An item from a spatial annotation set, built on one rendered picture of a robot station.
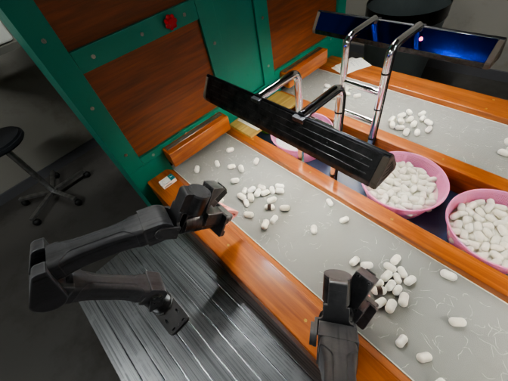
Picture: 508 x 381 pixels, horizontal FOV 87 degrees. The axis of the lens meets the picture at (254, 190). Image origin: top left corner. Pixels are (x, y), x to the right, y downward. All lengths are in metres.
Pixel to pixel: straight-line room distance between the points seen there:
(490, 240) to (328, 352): 0.65
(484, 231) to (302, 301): 0.57
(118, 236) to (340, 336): 0.47
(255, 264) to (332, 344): 0.37
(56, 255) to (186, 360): 0.46
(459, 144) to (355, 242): 0.58
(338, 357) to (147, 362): 0.60
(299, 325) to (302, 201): 0.41
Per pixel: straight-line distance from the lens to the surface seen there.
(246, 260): 0.83
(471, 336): 0.87
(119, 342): 1.01
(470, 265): 0.91
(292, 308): 0.77
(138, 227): 0.64
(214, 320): 0.90
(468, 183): 1.13
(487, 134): 1.34
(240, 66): 1.26
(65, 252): 0.66
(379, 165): 0.59
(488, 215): 1.06
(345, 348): 0.53
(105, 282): 0.76
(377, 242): 0.90
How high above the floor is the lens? 1.51
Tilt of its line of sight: 49 degrees down
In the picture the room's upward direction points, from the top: 14 degrees counter-clockwise
